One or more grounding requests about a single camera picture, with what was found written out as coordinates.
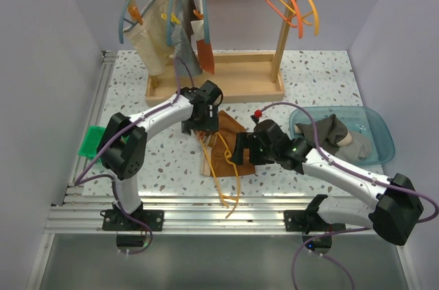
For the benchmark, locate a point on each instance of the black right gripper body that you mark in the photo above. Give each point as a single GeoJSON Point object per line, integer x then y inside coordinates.
{"type": "Point", "coordinates": [259, 155]}

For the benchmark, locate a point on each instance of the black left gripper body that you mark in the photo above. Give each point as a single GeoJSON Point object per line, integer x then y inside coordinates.
{"type": "Point", "coordinates": [205, 123]}

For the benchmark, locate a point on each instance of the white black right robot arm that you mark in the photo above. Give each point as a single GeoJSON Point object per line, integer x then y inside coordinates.
{"type": "Point", "coordinates": [386, 205]}

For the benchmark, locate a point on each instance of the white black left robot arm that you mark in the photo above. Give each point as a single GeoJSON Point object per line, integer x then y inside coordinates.
{"type": "Point", "coordinates": [123, 144]}

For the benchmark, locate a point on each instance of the striped grey underwear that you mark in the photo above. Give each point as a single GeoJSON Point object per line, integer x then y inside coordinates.
{"type": "Point", "coordinates": [182, 33]}

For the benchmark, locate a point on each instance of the rust orange underwear on rack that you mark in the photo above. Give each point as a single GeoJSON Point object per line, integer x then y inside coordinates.
{"type": "Point", "coordinates": [204, 49]}

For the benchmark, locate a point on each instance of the wooden hanger rack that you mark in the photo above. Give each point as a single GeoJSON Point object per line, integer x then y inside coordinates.
{"type": "Point", "coordinates": [245, 77]}

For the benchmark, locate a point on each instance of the olive grey underwear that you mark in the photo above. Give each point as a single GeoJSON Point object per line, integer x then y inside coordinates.
{"type": "Point", "coordinates": [331, 132]}

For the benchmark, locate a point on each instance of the beige underwear on rack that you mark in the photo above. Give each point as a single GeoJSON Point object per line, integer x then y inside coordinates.
{"type": "Point", "coordinates": [150, 38]}

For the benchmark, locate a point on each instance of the yellow clothespin on hanger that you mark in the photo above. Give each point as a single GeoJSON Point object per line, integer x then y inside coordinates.
{"type": "Point", "coordinates": [173, 18]}

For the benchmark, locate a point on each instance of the orange clothespin on hanger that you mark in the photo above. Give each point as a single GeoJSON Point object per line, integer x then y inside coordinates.
{"type": "Point", "coordinates": [136, 17]}

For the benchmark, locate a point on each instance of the teal plastic tub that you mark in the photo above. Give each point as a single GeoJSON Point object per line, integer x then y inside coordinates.
{"type": "Point", "coordinates": [356, 118]}

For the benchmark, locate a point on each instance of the green plastic bin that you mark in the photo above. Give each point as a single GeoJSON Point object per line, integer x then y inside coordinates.
{"type": "Point", "coordinates": [90, 143]}

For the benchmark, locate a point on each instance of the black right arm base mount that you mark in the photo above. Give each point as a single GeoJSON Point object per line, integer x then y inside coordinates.
{"type": "Point", "coordinates": [308, 220]}

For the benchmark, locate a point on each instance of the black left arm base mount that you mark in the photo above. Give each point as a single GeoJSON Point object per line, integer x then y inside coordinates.
{"type": "Point", "coordinates": [114, 219]}

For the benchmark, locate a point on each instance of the aluminium rail frame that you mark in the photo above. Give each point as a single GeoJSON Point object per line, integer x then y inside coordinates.
{"type": "Point", "coordinates": [194, 204]}

